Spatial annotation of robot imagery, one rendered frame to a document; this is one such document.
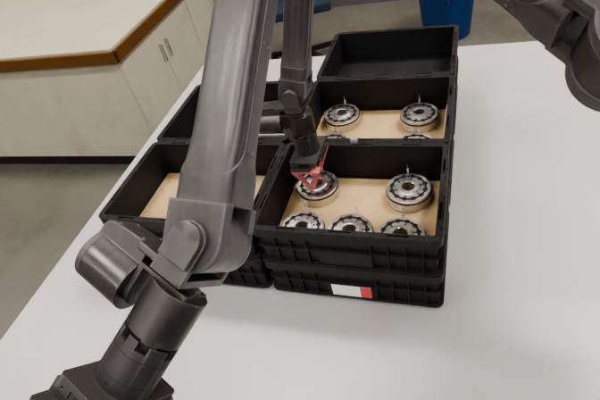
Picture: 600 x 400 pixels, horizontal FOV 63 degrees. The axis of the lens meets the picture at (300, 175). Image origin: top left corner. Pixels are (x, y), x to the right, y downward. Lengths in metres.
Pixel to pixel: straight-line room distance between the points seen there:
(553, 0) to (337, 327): 0.85
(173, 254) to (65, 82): 2.56
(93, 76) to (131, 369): 2.41
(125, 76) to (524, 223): 2.05
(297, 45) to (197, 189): 0.60
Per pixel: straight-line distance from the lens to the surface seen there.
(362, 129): 1.40
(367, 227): 1.08
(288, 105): 1.03
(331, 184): 1.19
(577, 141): 1.57
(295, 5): 0.97
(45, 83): 3.05
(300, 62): 1.00
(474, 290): 1.17
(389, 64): 1.69
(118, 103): 2.84
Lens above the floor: 1.65
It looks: 40 degrees down
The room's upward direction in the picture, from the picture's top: 15 degrees counter-clockwise
